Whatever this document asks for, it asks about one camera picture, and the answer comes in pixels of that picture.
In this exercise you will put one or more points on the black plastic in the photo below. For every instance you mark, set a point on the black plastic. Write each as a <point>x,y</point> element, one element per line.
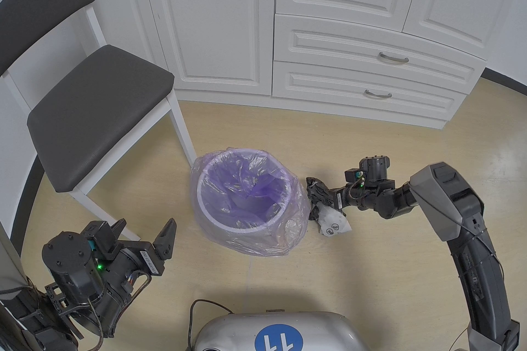
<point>319,197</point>

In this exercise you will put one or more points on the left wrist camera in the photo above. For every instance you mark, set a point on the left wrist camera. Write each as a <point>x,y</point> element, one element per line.
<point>106,238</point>

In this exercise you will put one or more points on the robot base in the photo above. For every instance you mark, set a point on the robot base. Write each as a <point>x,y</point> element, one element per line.
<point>238,333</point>

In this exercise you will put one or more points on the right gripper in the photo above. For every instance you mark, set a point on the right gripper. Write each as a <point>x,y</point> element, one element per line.
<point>356,199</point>

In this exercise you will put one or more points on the white chair with grey cushions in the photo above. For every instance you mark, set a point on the white chair with grey cushions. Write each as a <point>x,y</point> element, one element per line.
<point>94,102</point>

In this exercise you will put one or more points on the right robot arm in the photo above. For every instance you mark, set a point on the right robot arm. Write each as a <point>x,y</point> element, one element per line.
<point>448,197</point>

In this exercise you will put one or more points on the purple plastic bag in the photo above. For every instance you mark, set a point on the purple plastic bag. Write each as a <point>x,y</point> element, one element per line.
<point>263,193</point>

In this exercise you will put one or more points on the white trash bin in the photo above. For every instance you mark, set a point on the white trash bin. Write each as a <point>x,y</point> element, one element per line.
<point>230,226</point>

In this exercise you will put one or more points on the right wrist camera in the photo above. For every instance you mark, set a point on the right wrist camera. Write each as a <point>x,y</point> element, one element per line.
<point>354,175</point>

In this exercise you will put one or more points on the white printed paper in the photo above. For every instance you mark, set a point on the white printed paper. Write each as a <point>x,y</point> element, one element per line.
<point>335,224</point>

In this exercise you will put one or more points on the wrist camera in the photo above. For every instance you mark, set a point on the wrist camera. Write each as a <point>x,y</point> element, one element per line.
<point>354,175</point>
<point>106,238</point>

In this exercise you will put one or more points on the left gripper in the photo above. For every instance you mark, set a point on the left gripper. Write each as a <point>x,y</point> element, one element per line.
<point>142,261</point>

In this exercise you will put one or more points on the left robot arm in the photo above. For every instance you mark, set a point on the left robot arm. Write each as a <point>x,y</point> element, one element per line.
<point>70,263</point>

